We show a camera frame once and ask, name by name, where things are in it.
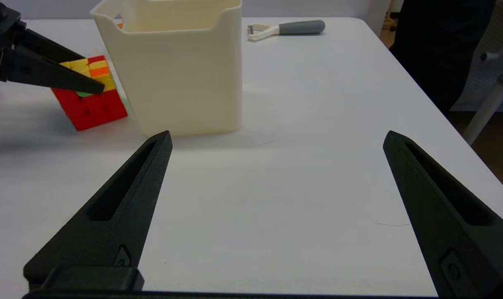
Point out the cream plastic basket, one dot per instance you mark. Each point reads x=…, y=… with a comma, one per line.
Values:
x=181, y=79

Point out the person in dark clothes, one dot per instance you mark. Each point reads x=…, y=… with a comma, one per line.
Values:
x=438, y=45

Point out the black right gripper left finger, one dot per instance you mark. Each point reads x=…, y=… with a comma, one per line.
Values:
x=110, y=232

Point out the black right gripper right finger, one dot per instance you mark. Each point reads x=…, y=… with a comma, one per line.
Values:
x=455, y=241

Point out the multicoloured rubiks cube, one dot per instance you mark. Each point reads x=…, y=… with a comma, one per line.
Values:
x=94, y=110

